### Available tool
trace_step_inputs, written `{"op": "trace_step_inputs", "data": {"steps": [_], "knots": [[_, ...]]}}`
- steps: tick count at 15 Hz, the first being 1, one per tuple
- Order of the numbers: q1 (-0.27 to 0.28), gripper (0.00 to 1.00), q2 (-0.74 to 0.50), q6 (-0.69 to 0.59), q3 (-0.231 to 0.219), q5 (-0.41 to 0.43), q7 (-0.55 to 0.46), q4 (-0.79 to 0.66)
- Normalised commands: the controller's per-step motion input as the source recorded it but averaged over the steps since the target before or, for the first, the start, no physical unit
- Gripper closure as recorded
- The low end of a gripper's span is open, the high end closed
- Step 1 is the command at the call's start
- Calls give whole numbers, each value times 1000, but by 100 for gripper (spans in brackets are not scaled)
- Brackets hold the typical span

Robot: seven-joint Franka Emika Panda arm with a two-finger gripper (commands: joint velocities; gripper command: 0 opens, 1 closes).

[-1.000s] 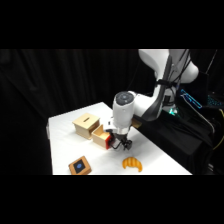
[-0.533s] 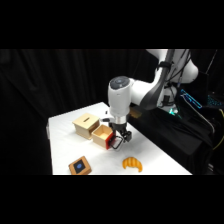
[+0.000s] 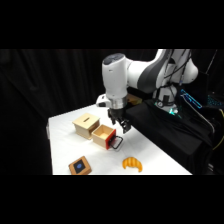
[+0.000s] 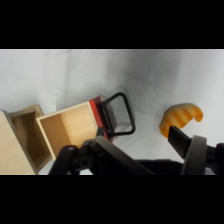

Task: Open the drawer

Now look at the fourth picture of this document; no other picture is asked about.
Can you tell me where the orange toy croissant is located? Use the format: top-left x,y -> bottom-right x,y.
158,102 -> 204,140

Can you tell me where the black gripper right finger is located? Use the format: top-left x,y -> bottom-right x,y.
167,125 -> 224,176

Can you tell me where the light wooden drawer cabinet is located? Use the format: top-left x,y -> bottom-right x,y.
0,103 -> 54,176

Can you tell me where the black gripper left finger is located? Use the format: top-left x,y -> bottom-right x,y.
49,134 -> 155,176

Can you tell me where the wooden drawer red front black handle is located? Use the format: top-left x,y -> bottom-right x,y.
35,91 -> 137,162

